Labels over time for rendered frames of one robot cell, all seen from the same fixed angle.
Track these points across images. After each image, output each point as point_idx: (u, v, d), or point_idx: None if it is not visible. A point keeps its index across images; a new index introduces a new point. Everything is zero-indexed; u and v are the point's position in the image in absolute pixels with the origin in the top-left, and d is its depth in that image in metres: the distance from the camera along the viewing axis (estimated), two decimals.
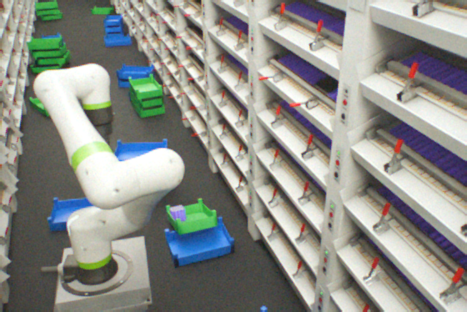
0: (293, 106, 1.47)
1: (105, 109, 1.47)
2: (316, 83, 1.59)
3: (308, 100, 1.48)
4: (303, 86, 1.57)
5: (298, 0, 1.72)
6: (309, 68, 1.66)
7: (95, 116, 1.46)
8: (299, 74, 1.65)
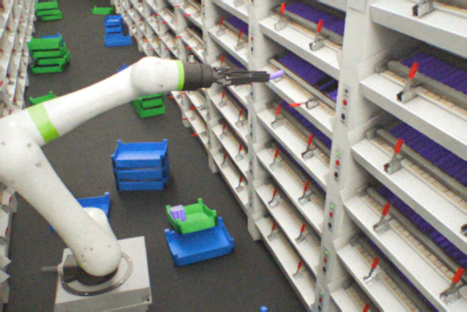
0: (293, 106, 1.47)
1: None
2: (316, 83, 1.59)
3: (308, 100, 1.48)
4: (303, 86, 1.57)
5: (298, 0, 1.72)
6: (309, 68, 1.66)
7: None
8: (299, 74, 1.65)
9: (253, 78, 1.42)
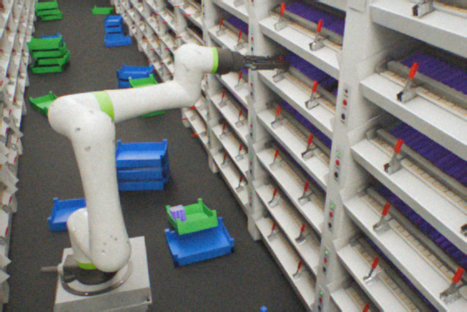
0: (315, 84, 1.46)
1: (219, 57, 1.55)
2: (320, 81, 1.59)
3: (313, 100, 1.49)
4: (308, 83, 1.58)
5: (298, 0, 1.72)
6: (313, 67, 1.66)
7: (223, 67, 1.56)
8: (303, 72, 1.65)
9: (269, 61, 1.70)
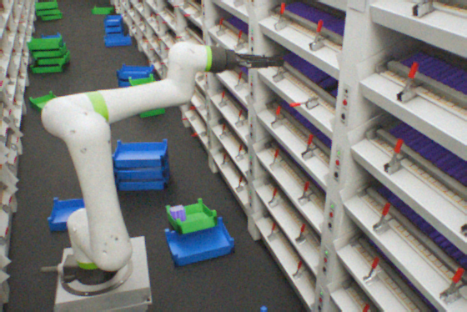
0: (293, 106, 1.47)
1: (213, 55, 1.53)
2: (320, 81, 1.59)
3: (308, 100, 1.48)
4: (308, 83, 1.58)
5: (298, 0, 1.72)
6: (313, 67, 1.66)
7: (217, 66, 1.55)
8: (303, 72, 1.65)
9: (265, 59, 1.68)
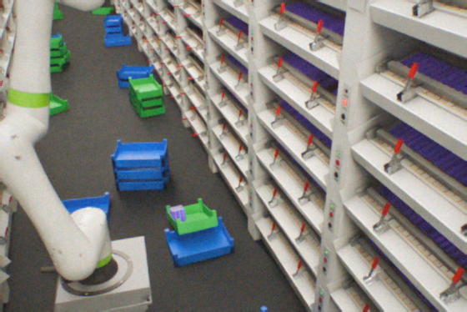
0: (315, 84, 1.46)
1: None
2: (320, 81, 1.59)
3: (313, 100, 1.49)
4: (308, 83, 1.58)
5: (298, 0, 1.72)
6: (313, 67, 1.66)
7: None
8: (303, 72, 1.65)
9: None
